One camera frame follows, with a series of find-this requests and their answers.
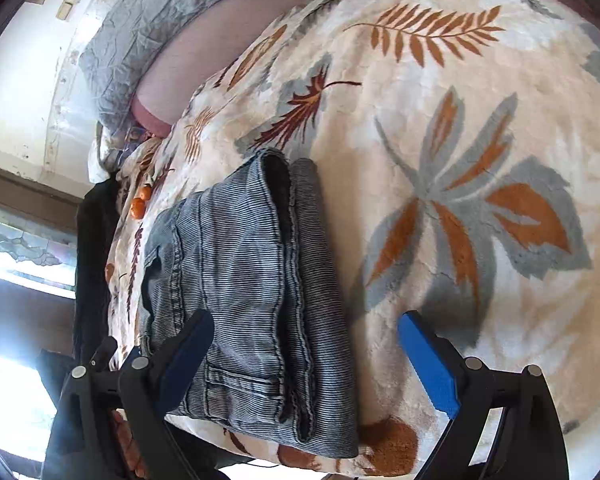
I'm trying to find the dark cloth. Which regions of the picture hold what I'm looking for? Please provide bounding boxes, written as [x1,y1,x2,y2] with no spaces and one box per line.
[74,177,125,361]

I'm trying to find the pink bed sheet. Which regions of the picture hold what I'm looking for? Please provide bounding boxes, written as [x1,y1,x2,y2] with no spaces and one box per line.
[130,0,366,139]

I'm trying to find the light blue denim pants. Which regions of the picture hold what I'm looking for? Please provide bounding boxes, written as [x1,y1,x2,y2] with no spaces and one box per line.
[140,147,361,460]

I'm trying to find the grey quilted cover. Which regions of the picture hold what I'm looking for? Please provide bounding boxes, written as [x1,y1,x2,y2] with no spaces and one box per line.
[77,0,237,132]

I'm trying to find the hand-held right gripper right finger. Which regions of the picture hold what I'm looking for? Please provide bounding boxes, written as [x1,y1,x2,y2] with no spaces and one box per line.
[398,310,571,480]

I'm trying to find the cream leaf-print fleece blanket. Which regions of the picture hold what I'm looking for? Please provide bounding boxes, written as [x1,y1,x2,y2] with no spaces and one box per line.
[102,0,600,478]

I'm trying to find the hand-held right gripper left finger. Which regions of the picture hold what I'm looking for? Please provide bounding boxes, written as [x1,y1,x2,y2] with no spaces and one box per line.
[42,309,216,480]

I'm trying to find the patterned glass window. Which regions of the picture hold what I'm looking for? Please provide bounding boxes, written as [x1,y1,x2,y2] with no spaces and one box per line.
[0,212,78,301]

